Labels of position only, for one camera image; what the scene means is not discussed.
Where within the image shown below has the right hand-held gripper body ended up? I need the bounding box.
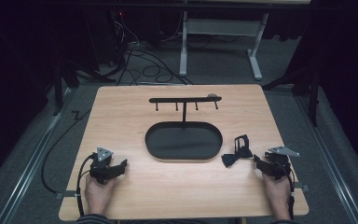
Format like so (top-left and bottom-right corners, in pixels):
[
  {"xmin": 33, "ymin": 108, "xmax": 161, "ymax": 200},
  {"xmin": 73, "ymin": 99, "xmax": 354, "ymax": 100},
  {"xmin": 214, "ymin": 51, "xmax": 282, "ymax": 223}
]
[{"xmin": 263, "ymin": 145, "xmax": 301, "ymax": 181}]

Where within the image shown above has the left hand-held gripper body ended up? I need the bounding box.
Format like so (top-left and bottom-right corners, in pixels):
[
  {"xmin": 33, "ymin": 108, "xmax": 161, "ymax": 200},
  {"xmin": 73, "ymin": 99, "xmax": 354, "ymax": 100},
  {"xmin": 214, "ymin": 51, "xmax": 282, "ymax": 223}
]
[{"xmin": 89, "ymin": 147, "xmax": 117, "ymax": 185}]

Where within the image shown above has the black bow tie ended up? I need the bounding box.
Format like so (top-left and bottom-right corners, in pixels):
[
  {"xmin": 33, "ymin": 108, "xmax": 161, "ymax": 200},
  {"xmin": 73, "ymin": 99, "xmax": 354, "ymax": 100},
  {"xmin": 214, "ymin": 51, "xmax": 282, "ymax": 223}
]
[{"xmin": 220, "ymin": 133, "xmax": 255, "ymax": 169}]

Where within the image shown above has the black hook stand with tray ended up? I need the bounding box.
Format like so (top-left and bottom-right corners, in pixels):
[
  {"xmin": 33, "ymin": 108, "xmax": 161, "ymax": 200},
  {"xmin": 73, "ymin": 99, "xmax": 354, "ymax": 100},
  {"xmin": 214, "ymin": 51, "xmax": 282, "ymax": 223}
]
[{"xmin": 145, "ymin": 95, "xmax": 224, "ymax": 161}]

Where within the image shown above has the person's right hand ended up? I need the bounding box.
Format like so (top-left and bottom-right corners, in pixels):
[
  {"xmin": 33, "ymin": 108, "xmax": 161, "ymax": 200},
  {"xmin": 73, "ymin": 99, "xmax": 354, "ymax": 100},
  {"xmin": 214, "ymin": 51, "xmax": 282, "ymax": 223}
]
[{"xmin": 261, "ymin": 172, "xmax": 293, "ymax": 221}]

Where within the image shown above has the person's left hand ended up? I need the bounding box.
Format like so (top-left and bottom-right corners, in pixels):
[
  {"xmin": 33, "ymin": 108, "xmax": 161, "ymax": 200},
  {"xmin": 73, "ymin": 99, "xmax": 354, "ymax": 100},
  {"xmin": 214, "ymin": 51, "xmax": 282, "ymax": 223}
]
[{"xmin": 84, "ymin": 174, "xmax": 119, "ymax": 217}]

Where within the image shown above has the person's left striped sleeve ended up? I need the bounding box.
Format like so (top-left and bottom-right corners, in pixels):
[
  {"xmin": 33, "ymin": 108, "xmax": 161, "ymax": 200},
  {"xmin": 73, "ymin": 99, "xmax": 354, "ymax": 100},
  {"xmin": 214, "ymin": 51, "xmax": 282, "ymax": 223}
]
[{"xmin": 74, "ymin": 213, "xmax": 117, "ymax": 224}]

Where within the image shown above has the person's right dark sleeve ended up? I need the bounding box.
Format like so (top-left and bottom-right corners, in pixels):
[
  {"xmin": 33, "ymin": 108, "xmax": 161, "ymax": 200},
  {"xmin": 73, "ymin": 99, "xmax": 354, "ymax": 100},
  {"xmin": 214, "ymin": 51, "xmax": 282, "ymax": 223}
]
[{"xmin": 269, "ymin": 218, "xmax": 300, "ymax": 224}]

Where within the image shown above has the black tripod stand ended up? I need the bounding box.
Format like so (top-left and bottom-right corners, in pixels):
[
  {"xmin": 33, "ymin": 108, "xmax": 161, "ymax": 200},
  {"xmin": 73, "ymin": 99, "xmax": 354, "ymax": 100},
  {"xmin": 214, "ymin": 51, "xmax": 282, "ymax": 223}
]
[{"xmin": 262, "ymin": 66, "xmax": 322, "ymax": 128}]

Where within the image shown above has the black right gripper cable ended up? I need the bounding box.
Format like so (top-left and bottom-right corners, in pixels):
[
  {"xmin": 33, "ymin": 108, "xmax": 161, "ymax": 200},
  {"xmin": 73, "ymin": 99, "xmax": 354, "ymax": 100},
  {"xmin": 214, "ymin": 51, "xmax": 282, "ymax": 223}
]
[{"xmin": 278, "ymin": 160, "xmax": 296, "ymax": 221}]

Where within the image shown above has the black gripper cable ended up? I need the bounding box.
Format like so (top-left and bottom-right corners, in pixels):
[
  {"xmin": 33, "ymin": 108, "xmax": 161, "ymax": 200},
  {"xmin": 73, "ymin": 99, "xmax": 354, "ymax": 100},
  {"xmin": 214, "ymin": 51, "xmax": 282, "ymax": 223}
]
[
  {"xmin": 76, "ymin": 152, "xmax": 98, "ymax": 217},
  {"xmin": 278, "ymin": 160, "xmax": 296, "ymax": 221}
]

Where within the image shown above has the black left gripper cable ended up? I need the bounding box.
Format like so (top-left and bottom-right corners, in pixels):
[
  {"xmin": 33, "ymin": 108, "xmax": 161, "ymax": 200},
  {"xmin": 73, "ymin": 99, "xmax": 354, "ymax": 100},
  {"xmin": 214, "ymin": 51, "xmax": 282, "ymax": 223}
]
[{"xmin": 76, "ymin": 152, "xmax": 98, "ymax": 217}]

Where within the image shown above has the grey metal table bracket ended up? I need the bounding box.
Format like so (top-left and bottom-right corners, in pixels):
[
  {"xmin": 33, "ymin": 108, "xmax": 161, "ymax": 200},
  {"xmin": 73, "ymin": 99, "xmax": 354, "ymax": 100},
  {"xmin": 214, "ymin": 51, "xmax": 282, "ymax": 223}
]
[
  {"xmin": 293, "ymin": 182, "xmax": 310, "ymax": 193},
  {"xmin": 54, "ymin": 189, "xmax": 82, "ymax": 201}
]

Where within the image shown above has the metal floor rail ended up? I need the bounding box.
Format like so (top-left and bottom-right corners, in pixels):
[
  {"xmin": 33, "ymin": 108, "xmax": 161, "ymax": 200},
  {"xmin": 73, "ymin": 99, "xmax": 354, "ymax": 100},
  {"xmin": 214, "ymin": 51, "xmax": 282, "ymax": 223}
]
[
  {"xmin": 0, "ymin": 87, "xmax": 77, "ymax": 224},
  {"xmin": 293, "ymin": 94, "xmax": 358, "ymax": 224}
]

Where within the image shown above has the black floor cable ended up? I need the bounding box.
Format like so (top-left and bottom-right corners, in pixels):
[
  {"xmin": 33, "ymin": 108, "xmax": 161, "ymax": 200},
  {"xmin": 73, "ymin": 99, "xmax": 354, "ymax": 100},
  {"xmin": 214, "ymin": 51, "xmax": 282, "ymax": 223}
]
[{"xmin": 40, "ymin": 107, "xmax": 91, "ymax": 195}]

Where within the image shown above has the tangle of black floor cables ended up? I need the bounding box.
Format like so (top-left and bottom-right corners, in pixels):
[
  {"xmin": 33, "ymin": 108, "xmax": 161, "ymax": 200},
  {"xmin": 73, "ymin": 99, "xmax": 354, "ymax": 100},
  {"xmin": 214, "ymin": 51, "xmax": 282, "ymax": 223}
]
[{"xmin": 106, "ymin": 12, "xmax": 194, "ymax": 87}]

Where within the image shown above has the white metal desk frame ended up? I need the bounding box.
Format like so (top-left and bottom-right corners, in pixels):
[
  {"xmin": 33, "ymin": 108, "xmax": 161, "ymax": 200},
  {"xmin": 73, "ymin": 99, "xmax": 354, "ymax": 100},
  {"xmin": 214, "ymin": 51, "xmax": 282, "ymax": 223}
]
[{"xmin": 178, "ymin": 10, "xmax": 270, "ymax": 81}]

